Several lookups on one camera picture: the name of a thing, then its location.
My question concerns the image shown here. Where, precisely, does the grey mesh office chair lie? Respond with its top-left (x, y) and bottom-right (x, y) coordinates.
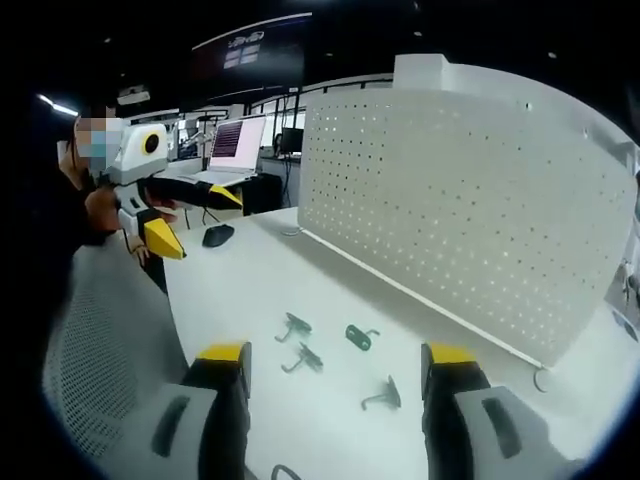
top-left (41, 238), bottom-right (202, 480)

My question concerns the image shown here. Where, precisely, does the white open laptop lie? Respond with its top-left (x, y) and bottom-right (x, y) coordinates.
top-left (173, 116), bottom-right (268, 185)

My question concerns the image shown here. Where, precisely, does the white desk partition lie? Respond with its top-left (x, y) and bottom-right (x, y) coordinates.
top-left (393, 53), bottom-right (616, 131)

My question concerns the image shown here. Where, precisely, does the black computer monitor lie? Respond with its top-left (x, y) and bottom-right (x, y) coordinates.
top-left (280, 126), bottom-right (304, 154)

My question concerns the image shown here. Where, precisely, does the dark metal hook assembly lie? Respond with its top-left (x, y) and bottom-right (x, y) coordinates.
top-left (344, 323), bottom-right (381, 352)
top-left (280, 341), bottom-right (325, 376)
top-left (360, 374), bottom-right (402, 413)
top-left (274, 311), bottom-right (313, 344)

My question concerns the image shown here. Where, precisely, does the person's left hand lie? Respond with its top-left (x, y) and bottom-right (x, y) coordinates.
top-left (83, 187), bottom-right (122, 235)

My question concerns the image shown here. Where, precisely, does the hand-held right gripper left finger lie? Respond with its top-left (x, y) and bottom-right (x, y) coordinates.
top-left (115, 341), bottom-right (254, 480)

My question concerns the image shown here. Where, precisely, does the white perforated mounting plate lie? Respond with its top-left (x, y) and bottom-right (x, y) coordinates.
top-left (297, 87), bottom-right (639, 372)

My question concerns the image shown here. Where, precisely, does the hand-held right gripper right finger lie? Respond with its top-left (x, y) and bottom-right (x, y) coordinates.
top-left (420, 342), bottom-right (597, 480)

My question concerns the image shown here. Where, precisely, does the person's dark top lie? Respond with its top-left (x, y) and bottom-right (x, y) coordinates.
top-left (48, 149), bottom-right (121, 251)

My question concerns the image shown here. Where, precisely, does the black computer mouse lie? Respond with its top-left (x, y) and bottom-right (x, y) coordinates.
top-left (201, 223), bottom-right (236, 248)

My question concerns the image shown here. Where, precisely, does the dark hanging ceiling sign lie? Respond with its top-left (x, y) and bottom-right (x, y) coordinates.
top-left (190, 11), bottom-right (313, 85)

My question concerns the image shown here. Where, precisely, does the white ceiling projector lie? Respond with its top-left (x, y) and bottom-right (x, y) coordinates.
top-left (116, 85), bottom-right (152, 106)

